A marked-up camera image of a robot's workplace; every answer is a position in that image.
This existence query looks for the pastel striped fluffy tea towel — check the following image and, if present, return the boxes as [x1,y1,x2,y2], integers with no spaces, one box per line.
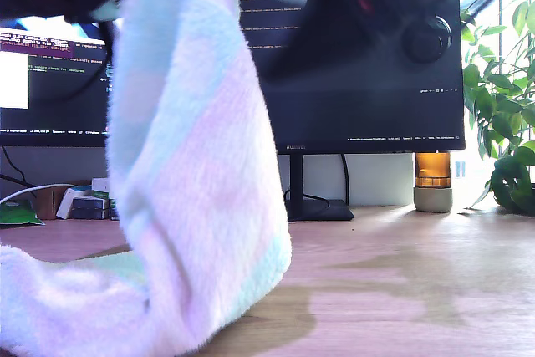
[0,0,293,357]

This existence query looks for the black headphones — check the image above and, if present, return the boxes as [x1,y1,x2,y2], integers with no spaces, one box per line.
[400,13,453,64]

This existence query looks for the black Huawei monitor with stand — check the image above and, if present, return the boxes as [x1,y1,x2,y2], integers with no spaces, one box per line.
[237,0,466,222]

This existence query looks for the green leafy houseplant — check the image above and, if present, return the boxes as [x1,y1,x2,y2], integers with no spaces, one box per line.
[459,0,535,214]

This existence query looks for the amber glass lamp grey base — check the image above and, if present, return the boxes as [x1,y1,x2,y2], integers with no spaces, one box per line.
[413,151,454,213]

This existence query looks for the black monitor with terminal window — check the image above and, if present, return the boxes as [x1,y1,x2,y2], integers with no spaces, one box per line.
[0,18,113,148]

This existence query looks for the dark grey small box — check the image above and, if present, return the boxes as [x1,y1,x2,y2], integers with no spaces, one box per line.
[71,197,110,220]

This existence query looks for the white and blue slim box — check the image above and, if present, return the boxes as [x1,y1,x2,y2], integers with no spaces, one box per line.
[56,186,91,219]

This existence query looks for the brown cardboard box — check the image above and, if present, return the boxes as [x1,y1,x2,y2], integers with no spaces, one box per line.
[33,184,70,220]

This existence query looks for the green plastic bag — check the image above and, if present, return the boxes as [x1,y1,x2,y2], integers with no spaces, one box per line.
[0,200,45,227]

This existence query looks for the black monitor power cable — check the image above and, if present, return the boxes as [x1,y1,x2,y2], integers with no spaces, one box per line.
[340,153,351,204]

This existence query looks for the white cable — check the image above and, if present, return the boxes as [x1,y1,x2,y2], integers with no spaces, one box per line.
[0,183,77,204]

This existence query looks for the thin black cable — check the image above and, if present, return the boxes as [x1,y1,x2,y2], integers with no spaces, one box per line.
[0,145,38,191]

